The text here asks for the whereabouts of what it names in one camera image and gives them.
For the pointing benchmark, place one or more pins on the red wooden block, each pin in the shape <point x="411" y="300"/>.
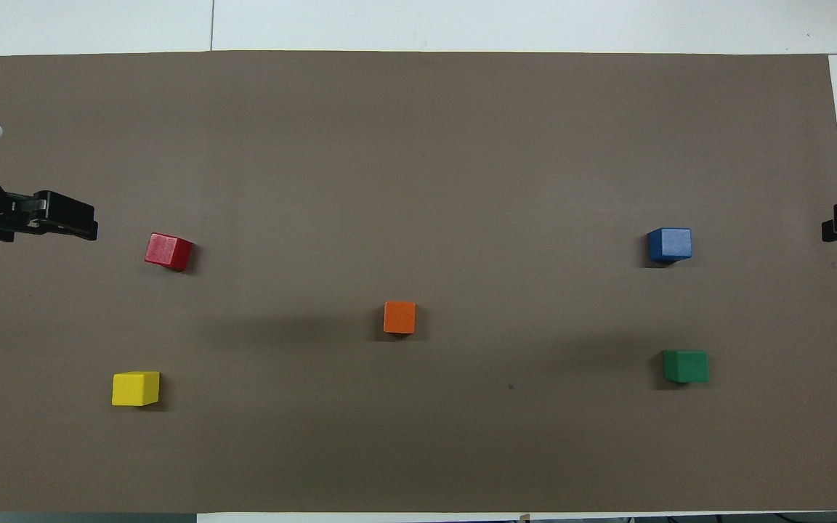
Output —
<point x="168" y="251"/>

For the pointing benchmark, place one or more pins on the blue wooden block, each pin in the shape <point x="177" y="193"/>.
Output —
<point x="670" y="244"/>

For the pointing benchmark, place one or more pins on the yellow wooden block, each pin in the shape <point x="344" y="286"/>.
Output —
<point x="135" y="388"/>

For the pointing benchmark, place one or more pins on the green wooden block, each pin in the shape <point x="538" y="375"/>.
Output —
<point x="686" y="367"/>

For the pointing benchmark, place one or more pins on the orange wooden block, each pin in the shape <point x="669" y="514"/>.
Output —
<point x="399" y="317"/>

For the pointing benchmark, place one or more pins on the brown table mat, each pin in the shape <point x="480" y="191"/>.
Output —
<point x="418" y="181"/>

